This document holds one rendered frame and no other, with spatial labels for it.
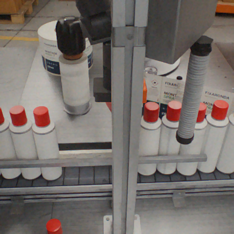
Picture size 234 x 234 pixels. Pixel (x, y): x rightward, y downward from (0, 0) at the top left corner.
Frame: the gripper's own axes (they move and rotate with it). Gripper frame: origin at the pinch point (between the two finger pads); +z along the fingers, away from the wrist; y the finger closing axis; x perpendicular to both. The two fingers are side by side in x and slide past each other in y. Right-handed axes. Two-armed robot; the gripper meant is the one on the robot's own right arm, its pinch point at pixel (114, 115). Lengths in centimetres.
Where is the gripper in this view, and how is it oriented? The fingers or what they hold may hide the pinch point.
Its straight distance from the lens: 76.3
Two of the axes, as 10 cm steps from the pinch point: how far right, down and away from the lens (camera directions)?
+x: 0.4, 6.1, -7.9
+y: -10.0, 0.1, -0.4
